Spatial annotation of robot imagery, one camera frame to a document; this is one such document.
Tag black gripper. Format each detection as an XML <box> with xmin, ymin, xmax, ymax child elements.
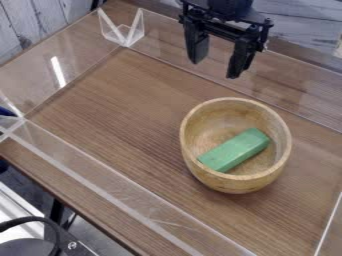
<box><xmin>178</xmin><ymin>0</ymin><xmax>273</xmax><ymax>79</ymax></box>

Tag brown wooden bowl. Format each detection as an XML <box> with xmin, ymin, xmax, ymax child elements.
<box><xmin>178</xmin><ymin>97</ymin><xmax>292</xmax><ymax>194</ymax></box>

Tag green rectangular block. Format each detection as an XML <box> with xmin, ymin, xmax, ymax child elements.
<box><xmin>197</xmin><ymin>128</ymin><xmax>269</xmax><ymax>173</ymax></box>

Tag black table leg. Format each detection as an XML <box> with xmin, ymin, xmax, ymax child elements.
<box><xmin>49</xmin><ymin>199</ymin><xmax>63</xmax><ymax>224</ymax></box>

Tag clear acrylic tray wall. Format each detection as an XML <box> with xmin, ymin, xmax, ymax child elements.
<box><xmin>0</xmin><ymin>1</ymin><xmax>342</xmax><ymax>256</ymax></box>

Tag grey metal base plate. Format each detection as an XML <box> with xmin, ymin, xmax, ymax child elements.
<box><xmin>0</xmin><ymin>228</ymin><xmax>97</xmax><ymax>256</ymax></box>

